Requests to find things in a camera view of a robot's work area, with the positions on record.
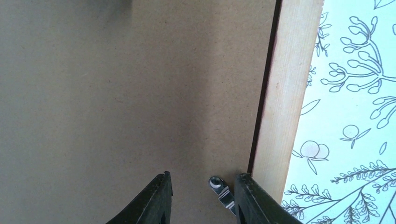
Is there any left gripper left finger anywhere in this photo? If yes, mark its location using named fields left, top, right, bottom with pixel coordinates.
left=107, top=171, right=173, bottom=224

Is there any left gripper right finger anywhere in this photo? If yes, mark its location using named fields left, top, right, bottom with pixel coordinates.
left=234, top=173, right=301, bottom=224

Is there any brown cardboard backing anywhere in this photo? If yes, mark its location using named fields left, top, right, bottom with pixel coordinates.
left=0, top=0, right=276, bottom=224

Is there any pink photo frame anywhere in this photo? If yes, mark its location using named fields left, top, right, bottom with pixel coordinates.
left=247, top=0, right=324, bottom=203

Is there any floral table cloth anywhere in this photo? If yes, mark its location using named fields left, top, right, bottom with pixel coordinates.
left=282, top=0, right=396, bottom=224

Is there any silver frame retaining clip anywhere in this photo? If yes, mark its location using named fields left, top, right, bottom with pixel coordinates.
left=208, top=176, right=236, bottom=216

